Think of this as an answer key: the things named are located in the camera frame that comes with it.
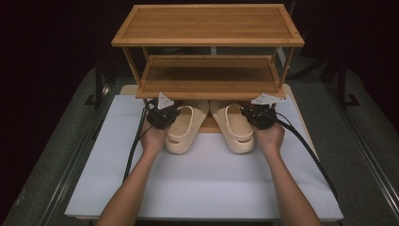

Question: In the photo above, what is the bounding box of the person's right hand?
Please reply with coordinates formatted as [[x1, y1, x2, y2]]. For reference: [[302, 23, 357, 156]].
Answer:
[[252, 121, 286, 158]]

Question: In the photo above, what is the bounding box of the person's left hand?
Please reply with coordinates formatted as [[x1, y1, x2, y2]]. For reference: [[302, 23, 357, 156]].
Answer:
[[139, 120, 169, 155]]

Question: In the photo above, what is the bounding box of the black metal stand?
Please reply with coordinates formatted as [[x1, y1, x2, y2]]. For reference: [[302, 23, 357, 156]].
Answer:
[[332, 59, 361, 109], [84, 57, 109, 107]]

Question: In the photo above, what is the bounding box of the beige clog slipper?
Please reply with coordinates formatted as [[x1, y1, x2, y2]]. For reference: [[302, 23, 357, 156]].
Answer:
[[209, 99, 256, 154], [164, 99, 210, 155]]

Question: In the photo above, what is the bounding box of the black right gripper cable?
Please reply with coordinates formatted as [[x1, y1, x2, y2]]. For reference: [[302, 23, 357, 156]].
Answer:
[[260, 110, 340, 200]]

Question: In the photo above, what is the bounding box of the wooden shoe rack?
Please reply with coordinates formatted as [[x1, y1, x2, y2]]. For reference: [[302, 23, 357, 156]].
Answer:
[[111, 3, 306, 134]]

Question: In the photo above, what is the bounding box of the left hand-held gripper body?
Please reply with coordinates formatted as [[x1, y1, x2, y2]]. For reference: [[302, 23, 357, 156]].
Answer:
[[145, 91, 182, 131]]

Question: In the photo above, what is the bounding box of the white table mat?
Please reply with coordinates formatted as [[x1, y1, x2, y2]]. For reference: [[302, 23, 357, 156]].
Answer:
[[64, 93, 344, 221]]

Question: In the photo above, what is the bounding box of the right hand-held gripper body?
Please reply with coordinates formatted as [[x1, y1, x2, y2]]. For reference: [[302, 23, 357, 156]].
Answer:
[[240, 92, 286, 131]]

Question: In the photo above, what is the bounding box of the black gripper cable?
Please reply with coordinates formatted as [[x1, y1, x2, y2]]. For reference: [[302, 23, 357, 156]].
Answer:
[[122, 99, 158, 184], [260, 110, 340, 200]]

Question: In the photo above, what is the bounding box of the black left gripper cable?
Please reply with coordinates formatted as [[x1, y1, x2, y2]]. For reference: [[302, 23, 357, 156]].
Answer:
[[122, 99, 158, 184]]

